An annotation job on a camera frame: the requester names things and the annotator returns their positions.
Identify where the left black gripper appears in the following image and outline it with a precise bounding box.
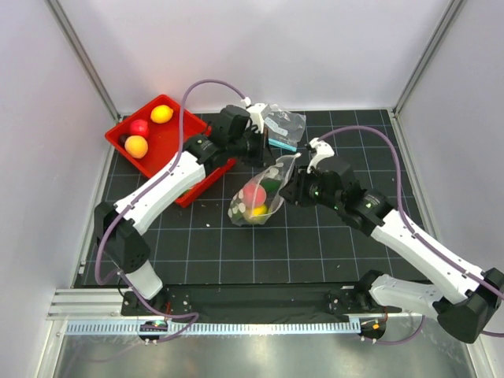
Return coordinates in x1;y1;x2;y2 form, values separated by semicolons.
228;127;277;169

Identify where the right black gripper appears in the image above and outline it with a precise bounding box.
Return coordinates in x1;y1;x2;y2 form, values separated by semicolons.
280;164;343;211

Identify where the green toy cucumber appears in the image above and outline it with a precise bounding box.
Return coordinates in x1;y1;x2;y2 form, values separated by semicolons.
261;178;283;193

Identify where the pink toy peach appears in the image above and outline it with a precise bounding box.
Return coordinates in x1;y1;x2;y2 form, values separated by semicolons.
242;183;267;208

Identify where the white-spotted clear zip bag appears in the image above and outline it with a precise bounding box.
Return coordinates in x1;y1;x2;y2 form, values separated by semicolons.
228;152;301;227

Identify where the small yellow-green toy fruit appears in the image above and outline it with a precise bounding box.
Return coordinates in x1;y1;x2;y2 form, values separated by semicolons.
250;204;269;221

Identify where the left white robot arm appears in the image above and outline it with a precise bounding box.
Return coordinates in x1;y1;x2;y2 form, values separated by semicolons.
94;103;274;315

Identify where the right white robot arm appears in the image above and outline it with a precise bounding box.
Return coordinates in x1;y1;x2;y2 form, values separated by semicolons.
280;161;503;343

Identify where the blue-zipper clear zip bag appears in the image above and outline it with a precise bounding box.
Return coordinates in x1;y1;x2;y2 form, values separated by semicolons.
264;104;306;152

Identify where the yellow toy lemon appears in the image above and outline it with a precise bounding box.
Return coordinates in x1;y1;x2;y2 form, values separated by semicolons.
150;105;174;124

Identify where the red plastic tray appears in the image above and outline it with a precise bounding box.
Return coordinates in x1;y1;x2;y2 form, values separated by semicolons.
105;94;236;208

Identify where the red toy apple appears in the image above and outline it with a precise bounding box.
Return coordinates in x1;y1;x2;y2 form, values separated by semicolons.
129;119;150;139

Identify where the orange toy fruit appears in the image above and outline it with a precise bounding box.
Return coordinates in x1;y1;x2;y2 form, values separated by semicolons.
124;135;149;159

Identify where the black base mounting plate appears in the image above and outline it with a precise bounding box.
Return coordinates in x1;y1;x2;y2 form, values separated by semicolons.
120;281;402;324

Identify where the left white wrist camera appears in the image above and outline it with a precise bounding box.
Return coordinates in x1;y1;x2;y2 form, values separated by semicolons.
241;97;271;132

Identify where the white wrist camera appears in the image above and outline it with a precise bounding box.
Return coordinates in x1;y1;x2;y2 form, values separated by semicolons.
306;138;335;173
241;97;271;132

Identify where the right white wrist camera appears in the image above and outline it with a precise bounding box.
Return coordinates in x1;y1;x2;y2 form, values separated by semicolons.
306;138;335;173

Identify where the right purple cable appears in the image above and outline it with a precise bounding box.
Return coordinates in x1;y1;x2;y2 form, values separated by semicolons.
305;125;504;347

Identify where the purple cable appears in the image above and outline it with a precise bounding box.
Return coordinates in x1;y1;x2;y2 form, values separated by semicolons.
95;80;253;343
305;125;504;347

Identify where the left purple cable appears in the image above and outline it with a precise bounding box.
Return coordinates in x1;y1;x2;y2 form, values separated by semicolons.
95;80;253;343

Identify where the slotted cable duct strip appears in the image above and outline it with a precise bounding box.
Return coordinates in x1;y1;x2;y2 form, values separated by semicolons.
65;318;361;337

